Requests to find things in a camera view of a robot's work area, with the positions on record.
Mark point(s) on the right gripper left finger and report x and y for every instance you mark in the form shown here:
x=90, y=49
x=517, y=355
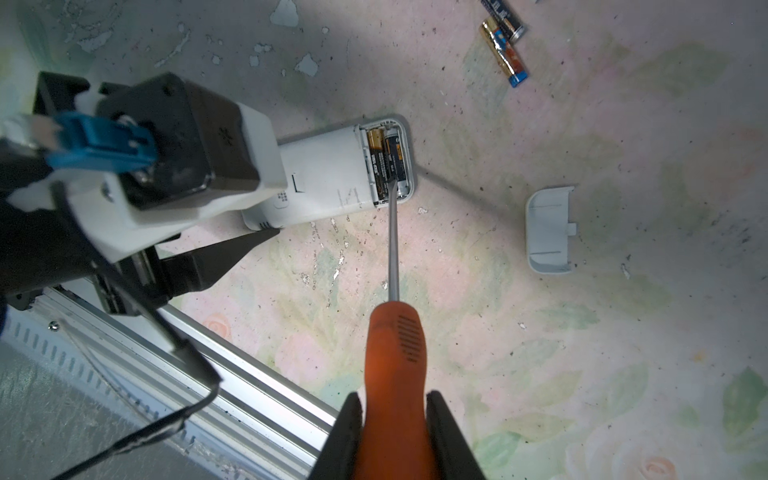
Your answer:
x=337, y=457

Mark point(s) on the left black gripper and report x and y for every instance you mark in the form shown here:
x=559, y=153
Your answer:
x=37, y=252

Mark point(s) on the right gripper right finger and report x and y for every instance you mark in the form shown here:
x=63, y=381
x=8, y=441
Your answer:
x=455, y=460

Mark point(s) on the orange black screwdriver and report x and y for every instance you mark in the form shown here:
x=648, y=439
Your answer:
x=395, y=442

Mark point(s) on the grey white remote control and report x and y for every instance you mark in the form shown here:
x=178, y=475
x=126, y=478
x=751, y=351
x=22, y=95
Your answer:
x=330, y=174

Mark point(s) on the battery in remote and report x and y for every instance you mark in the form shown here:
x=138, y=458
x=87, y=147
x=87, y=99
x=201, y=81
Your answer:
x=381, y=173

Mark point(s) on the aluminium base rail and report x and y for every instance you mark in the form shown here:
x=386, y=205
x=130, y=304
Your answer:
x=260, y=426

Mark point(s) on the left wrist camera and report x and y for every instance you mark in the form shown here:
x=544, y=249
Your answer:
x=148, y=161

